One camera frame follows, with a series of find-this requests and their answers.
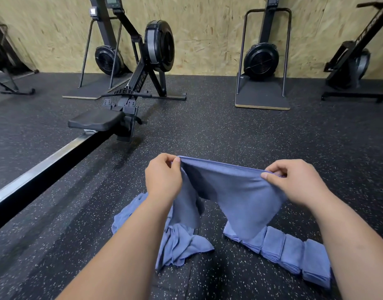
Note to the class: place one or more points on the person's left hand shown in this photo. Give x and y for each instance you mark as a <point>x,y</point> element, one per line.
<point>163,179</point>

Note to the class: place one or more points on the person's right hand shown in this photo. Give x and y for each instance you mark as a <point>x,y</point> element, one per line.
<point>301,183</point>

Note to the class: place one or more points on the blue towel pile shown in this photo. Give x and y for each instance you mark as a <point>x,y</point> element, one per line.
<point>179,243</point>

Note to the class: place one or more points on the plain blue towel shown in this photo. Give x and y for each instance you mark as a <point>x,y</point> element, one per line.
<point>291,254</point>
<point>272,245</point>

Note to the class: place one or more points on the blue towel with wave print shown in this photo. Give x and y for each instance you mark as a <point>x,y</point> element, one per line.
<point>316,264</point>

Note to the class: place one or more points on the person's right forearm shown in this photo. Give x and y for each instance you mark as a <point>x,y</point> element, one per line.
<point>360,250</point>

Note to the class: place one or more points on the person's left forearm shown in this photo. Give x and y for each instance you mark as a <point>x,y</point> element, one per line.
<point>116,256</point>

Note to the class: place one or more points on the black upright exercise machine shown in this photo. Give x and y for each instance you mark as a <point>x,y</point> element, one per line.
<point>347,65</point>

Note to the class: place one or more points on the black ski trainer wooden-edged platform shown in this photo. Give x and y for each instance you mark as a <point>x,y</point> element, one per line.
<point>261,60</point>

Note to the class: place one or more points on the black ski trainer grey platform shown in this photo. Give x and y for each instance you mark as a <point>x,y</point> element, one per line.
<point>107,59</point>

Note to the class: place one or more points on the black fan bike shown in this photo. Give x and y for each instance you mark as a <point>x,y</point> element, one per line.
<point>1,56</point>

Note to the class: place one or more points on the black rowing machine with rail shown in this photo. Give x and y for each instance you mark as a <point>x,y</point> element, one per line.
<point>73,153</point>

